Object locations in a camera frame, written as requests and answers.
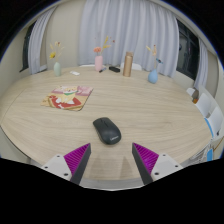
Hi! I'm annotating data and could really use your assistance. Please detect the blue vase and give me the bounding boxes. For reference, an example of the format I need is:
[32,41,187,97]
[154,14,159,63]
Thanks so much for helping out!
[147,68,159,85]

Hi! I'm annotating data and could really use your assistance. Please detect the pink vase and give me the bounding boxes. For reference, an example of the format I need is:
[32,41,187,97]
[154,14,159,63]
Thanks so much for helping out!
[94,55,104,72]

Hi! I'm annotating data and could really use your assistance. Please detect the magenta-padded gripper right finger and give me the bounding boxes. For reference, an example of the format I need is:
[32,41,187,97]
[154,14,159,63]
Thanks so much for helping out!
[131,142,184,186]

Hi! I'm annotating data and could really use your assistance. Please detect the cartoon print mouse pad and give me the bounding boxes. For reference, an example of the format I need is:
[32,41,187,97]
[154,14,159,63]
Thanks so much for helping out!
[40,85,95,112]

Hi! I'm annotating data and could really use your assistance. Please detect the wide white curtain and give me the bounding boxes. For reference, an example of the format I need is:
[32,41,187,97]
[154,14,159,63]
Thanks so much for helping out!
[77,0,180,78]

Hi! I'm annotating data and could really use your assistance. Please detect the green vase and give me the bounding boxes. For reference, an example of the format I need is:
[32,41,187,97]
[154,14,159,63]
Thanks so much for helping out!
[53,61,62,77]

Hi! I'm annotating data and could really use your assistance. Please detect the gold drink bottle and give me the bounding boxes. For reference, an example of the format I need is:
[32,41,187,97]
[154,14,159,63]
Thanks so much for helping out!
[122,51,134,78]

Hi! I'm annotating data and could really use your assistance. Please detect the narrow white curtain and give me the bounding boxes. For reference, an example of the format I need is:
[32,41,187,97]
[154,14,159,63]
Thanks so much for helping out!
[194,38,209,90]
[27,7,56,75]

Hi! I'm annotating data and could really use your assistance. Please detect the black computer mouse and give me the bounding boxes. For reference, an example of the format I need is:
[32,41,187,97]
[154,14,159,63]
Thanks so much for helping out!
[92,116,123,146]

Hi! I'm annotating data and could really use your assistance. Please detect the yellow dried flowers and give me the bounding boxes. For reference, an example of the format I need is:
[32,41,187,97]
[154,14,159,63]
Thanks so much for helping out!
[49,41,65,63]

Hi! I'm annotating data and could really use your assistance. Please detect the dark window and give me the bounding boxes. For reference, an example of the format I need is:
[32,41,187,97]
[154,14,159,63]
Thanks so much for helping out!
[19,21,35,73]
[175,19,200,81]

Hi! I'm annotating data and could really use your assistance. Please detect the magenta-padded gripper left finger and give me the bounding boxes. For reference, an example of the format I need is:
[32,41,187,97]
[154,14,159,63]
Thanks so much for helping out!
[40,142,92,186]

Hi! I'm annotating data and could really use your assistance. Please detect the orange dried flowers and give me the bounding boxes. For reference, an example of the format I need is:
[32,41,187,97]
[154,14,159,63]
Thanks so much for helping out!
[93,35,116,57]

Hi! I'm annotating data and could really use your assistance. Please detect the beige dried flowers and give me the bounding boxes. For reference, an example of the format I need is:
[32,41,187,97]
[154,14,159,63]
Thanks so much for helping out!
[145,44,164,70]

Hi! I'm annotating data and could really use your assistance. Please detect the white and blue chairs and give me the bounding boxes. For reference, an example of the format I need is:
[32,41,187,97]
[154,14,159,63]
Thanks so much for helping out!
[185,85,224,164]

